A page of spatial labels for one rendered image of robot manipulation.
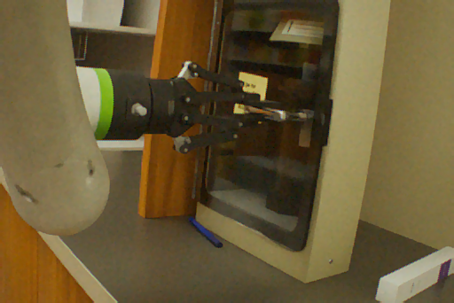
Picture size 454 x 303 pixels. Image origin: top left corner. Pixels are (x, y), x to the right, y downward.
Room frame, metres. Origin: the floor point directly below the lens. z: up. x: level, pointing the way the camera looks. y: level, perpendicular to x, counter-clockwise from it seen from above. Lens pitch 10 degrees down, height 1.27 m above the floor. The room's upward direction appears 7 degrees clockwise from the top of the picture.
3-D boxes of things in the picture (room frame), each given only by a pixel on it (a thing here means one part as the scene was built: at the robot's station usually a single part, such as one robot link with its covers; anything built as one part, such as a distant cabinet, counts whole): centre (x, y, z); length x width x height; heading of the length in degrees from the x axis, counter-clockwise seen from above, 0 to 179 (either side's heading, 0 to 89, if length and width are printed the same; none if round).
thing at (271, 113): (0.77, -0.07, 1.20); 0.10 x 0.05 x 0.03; 37
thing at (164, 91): (0.68, 0.08, 1.20); 0.09 x 0.07 x 0.08; 127
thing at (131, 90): (0.63, 0.14, 1.20); 0.12 x 0.06 x 0.09; 37
